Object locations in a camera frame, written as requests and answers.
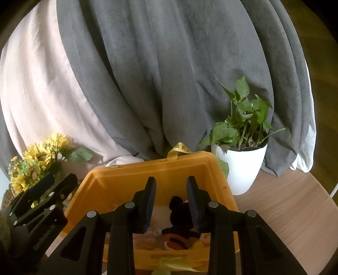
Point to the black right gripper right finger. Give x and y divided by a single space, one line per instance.
261 250

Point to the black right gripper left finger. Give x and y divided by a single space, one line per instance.
81 251

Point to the colourful patchwork cloth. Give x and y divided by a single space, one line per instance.
153 240

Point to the black plush toy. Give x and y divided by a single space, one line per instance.
181 231

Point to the sunflower bouquet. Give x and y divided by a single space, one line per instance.
44 158

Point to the orange plastic storage box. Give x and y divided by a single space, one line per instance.
104 189

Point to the green felt leaf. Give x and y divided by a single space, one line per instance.
166 265

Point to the white ribbed plant pot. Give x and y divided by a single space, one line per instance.
243 166

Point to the green potted plant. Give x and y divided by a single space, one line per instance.
246 128

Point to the pale pink curtain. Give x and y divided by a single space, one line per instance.
40 95

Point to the grey curtain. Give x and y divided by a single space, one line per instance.
152 70

